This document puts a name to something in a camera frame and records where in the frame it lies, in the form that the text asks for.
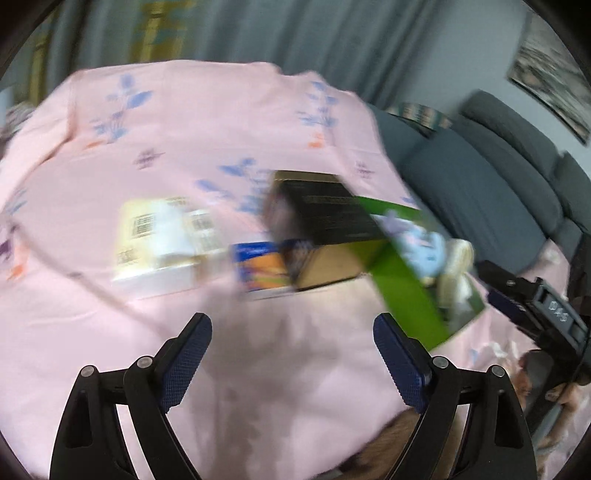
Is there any framed wall picture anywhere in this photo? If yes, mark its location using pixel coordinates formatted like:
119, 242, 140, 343
507, 13, 591, 147

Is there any grey sofa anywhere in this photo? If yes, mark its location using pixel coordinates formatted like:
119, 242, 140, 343
369, 90, 591, 280

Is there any brown fuzzy blanket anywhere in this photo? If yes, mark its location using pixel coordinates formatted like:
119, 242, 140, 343
342, 406, 467, 480

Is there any grey curtain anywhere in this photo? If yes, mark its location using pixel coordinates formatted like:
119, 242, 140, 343
0, 0, 525, 121

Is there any purple knit cloth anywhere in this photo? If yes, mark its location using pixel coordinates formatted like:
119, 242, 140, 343
381, 210, 417, 241

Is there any patterned pillow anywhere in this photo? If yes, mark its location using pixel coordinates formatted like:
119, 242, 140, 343
387, 102, 456, 140

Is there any blue plush toy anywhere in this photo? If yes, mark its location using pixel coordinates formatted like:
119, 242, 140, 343
401, 226, 450, 284

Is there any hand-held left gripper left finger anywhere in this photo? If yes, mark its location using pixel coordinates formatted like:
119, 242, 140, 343
48, 313, 213, 480

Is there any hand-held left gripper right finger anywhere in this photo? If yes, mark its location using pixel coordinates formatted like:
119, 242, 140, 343
373, 313, 539, 480

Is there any pink floral bed sheet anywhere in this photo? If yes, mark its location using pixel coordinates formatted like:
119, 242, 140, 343
0, 60, 591, 480

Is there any orange white carton box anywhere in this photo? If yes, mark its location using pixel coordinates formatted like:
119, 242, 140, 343
187, 208, 232, 274

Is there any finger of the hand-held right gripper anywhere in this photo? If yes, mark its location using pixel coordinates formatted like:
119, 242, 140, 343
475, 260, 540, 330

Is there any yellow white carton box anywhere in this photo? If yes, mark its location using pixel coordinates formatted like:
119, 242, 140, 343
111, 198, 205, 297

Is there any blue orange carton box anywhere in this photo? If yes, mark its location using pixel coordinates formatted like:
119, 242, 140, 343
231, 240, 297, 302

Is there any cream knit cloth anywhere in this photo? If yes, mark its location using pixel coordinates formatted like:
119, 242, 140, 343
434, 239, 479, 315

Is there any black green cardboard box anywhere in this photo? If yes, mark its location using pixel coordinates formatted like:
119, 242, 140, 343
262, 170, 486, 352

